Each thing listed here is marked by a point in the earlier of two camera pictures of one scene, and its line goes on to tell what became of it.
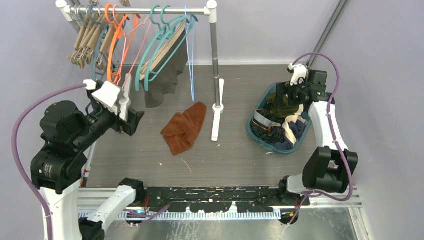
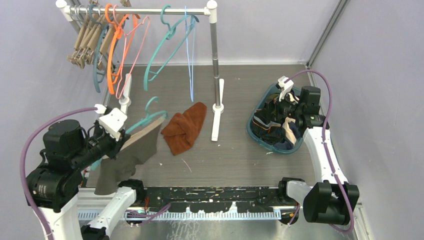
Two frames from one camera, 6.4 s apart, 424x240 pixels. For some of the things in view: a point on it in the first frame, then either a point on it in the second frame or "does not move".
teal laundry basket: x=300 y=143 does not move
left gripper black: x=130 y=125 -> x=117 y=145
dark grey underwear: x=165 y=81 -> x=140 y=147
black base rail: x=223 y=199 does not move
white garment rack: x=210 y=10 does not move
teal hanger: x=162 y=31 -> x=148 y=116
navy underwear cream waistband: x=294 y=126 does not move
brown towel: x=181 y=132 does not move
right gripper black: x=282 y=89 -> x=270 y=107
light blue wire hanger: x=192 y=88 does not move
